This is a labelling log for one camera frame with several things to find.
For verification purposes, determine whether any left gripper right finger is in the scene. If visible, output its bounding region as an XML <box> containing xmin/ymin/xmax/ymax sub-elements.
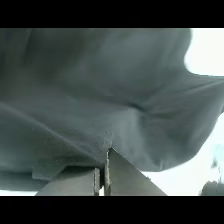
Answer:
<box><xmin>103</xmin><ymin>147</ymin><xmax>168</xmax><ymax>197</ymax></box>

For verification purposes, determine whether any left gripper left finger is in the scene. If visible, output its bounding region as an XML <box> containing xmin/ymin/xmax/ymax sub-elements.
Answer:
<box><xmin>35</xmin><ymin>165</ymin><xmax>101</xmax><ymax>197</ymax></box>

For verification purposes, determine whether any black garment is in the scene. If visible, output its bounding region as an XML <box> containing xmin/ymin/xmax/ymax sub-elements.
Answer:
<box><xmin>0</xmin><ymin>27</ymin><xmax>224</xmax><ymax>192</ymax></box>

